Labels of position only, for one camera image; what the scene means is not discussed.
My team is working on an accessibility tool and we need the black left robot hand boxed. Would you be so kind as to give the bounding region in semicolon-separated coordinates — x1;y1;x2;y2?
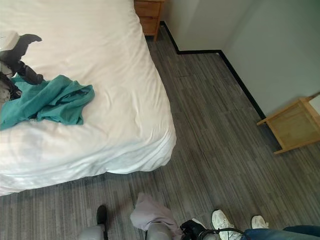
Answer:
0;30;45;85

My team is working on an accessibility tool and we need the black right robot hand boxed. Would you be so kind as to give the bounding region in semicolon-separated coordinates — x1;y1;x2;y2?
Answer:
179;218;209;240

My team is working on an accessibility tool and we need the lilac cloth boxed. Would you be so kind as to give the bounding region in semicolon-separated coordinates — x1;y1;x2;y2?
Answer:
129;192;184;237

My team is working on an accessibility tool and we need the teal garment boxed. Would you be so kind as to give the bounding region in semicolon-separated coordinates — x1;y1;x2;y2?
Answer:
0;74;96;131

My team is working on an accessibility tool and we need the bed with white duvet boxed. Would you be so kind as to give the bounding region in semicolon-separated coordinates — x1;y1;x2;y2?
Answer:
0;0;178;197

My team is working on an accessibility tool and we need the person's white shoe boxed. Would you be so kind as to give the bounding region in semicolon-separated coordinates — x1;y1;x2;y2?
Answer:
211;209;242;240
250;215;270;230

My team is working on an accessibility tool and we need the silver right robot leg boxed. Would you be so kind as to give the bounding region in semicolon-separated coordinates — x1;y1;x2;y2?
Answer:
145;223;174;240

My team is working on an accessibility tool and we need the silver robot leg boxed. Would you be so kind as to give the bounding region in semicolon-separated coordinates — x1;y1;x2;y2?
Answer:
76;224;106;240
145;223;174;240

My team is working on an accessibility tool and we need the person's leg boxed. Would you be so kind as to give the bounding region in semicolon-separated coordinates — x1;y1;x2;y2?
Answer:
241;224;320;240

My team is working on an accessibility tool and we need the dark left robot foot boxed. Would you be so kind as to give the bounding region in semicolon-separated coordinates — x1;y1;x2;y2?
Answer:
96;204;109;240

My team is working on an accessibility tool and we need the silver left robot leg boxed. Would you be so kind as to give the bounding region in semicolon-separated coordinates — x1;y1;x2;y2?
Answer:
76;224;106;240

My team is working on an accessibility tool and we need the wooden nightstand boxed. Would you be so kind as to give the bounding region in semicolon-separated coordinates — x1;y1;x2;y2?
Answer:
133;0;165;42

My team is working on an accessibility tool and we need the wooden rattan stool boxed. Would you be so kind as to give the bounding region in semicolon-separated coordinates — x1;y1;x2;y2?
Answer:
256;91;320;155

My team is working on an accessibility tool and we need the black baseboard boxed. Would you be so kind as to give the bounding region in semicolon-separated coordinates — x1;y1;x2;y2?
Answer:
159;20;267;120

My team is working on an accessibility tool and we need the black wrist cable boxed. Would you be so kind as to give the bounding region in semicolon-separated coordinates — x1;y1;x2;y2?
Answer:
199;225;242;237

